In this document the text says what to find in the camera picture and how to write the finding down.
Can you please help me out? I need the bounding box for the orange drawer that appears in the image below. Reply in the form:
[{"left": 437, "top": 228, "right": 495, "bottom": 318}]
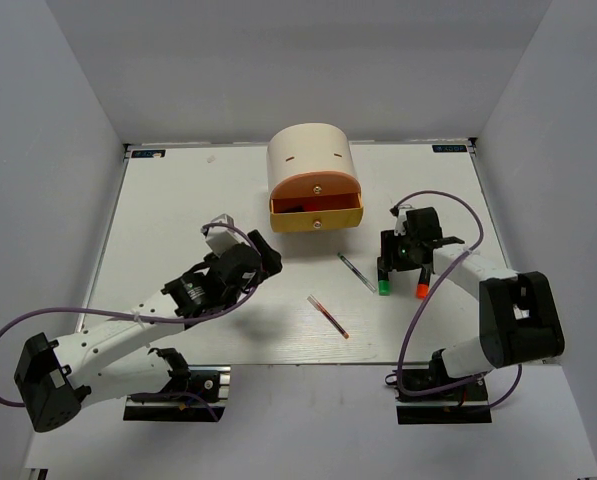
[{"left": 270, "top": 171, "right": 361, "bottom": 200}]

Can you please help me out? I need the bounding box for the cream round drawer box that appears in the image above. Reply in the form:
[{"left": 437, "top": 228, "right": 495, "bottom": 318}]
[{"left": 266, "top": 123, "right": 358, "bottom": 194}]

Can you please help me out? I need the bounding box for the pink highlighter marker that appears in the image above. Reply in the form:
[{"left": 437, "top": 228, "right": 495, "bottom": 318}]
[{"left": 276, "top": 201, "right": 322, "bottom": 214}]

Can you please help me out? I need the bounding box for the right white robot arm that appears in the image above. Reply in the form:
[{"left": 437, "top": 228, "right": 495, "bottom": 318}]
[{"left": 377, "top": 207, "right": 565, "bottom": 399}]

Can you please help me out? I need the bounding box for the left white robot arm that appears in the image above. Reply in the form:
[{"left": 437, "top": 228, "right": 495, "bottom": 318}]
[{"left": 14, "top": 226, "right": 282, "bottom": 433}]

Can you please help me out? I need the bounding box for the orange highlighter marker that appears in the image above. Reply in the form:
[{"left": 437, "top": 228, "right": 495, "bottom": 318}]
[{"left": 416, "top": 282, "right": 429, "bottom": 299}]

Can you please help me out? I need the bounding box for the green highlighter marker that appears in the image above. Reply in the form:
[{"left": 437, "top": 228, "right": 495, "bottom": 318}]
[{"left": 377, "top": 271, "right": 391, "bottom": 296}]

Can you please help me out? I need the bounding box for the green gel pen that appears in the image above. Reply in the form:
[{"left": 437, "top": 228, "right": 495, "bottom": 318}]
[{"left": 337, "top": 252, "right": 377, "bottom": 293}]

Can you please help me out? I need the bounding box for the red gel pen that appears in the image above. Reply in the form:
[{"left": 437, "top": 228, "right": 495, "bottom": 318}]
[{"left": 307, "top": 295, "right": 350, "bottom": 339}]

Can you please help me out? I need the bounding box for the right blue table label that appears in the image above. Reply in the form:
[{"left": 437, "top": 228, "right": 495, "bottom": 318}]
[{"left": 432, "top": 144, "right": 468, "bottom": 153}]

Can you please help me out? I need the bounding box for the blue table label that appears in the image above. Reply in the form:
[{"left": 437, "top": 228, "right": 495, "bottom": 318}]
[
  {"left": 131, "top": 149, "right": 166, "bottom": 159},
  {"left": 432, "top": 144, "right": 468, "bottom": 153}
]

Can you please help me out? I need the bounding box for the left blue table label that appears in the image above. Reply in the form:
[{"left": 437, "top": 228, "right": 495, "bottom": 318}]
[{"left": 131, "top": 149, "right": 166, "bottom": 159}]

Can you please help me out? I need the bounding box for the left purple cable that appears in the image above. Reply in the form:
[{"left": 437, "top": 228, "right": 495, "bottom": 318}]
[{"left": 0, "top": 223, "right": 259, "bottom": 421}]

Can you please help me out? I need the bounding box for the purple cable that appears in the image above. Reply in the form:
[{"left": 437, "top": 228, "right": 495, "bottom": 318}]
[
  {"left": 392, "top": 189, "right": 524, "bottom": 409},
  {"left": 0, "top": 223, "right": 259, "bottom": 421}
]

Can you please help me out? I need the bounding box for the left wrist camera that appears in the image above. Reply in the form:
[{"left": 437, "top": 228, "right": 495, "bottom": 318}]
[{"left": 201, "top": 213, "right": 239, "bottom": 257}]

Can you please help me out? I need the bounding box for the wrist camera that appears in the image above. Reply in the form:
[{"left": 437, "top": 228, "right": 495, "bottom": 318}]
[
  {"left": 201, "top": 213, "right": 239, "bottom": 257},
  {"left": 390, "top": 203, "right": 412, "bottom": 236}
]

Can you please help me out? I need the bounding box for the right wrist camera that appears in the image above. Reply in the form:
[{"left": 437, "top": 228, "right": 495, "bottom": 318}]
[{"left": 390, "top": 203, "right": 412, "bottom": 236}]

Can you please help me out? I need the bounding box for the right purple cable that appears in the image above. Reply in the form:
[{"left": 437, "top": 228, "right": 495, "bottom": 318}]
[{"left": 392, "top": 189, "right": 524, "bottom": 409}]

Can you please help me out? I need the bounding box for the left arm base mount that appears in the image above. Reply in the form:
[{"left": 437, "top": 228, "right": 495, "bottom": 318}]
[{"left": 123, "top": 366, "right": 231, "bottom": 423}]

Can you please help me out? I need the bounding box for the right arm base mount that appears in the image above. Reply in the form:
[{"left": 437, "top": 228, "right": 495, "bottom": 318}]
[{"left": 385, "top": 370, "right": 492, "bottom": 426}]

